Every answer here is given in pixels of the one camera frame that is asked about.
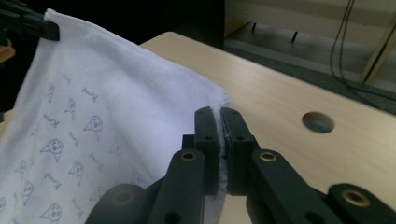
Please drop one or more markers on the small black peg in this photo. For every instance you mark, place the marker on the small black peg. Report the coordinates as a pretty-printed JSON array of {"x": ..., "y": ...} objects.
[
  {"x": 254, "y": 27},
  {"x": 294, "y": 36}
]

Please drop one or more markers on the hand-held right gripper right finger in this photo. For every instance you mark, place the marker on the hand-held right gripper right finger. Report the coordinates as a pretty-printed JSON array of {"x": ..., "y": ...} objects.
[{"x": 238, "y": 149}]

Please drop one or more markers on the white printed towel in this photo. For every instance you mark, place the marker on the white printed towel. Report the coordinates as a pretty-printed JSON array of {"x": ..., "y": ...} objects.
[{"x": 102, "y": 118}]

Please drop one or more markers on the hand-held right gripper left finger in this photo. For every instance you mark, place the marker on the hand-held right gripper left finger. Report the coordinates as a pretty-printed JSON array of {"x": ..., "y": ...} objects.
[{"x": 209, "y": 155}]

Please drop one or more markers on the light wooden beam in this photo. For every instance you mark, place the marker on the light wooden beam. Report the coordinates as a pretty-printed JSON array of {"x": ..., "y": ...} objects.
[{"x": 378, "y": 53}]

